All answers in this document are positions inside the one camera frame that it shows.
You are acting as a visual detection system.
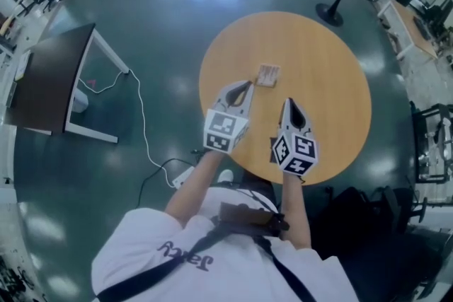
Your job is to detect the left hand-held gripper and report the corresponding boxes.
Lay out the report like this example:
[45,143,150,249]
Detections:
[203,80,255,156]

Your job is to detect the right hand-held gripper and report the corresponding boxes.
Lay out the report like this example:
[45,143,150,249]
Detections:
[271,97,320,176]

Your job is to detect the white panel board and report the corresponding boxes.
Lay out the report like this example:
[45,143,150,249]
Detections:
[258,63,282,86]

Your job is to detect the person's left forearm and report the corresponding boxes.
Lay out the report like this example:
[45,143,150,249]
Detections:
[165,150,227,227]

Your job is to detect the person's right forearm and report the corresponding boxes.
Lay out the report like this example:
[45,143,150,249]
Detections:
[281,171,312,248]

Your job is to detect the small tan object on table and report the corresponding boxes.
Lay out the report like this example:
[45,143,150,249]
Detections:
[254,63,282,88]

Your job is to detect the round wooden table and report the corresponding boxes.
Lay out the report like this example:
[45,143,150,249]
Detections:
[198,11,372,185]

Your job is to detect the person's dark trousers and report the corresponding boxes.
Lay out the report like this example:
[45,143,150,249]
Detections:
[226,176,279,211]

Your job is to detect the white power strip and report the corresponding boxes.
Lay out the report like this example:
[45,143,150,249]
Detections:
[172,165,195,188]

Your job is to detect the black chest harness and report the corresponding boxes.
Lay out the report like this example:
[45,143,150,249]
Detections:
[97,201,319,302]

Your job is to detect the black metal rack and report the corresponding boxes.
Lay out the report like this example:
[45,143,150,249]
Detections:
[409,100,453,185]

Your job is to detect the black mesh office chair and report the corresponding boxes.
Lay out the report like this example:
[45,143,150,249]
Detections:
[371,185,429,234]

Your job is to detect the rectangular wooden table white legs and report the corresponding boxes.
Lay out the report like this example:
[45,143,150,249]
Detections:
[377,0,440,63]

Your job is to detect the white waste bin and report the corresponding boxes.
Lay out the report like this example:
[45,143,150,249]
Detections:
[70,90,89,114]

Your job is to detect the person's white shirt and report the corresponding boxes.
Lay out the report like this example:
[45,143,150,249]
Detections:
[91,185,358,302]

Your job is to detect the dark desk with white legs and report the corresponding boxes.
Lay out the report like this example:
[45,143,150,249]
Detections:
[6,23,131,144]

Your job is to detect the white papers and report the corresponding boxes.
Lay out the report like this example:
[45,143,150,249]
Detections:
[16,51,32,81]

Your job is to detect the white power cable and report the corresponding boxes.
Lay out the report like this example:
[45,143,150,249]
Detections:
[78,69,178,188]

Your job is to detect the black floor cable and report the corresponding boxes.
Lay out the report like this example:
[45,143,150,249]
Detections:
[137,158,194,211]

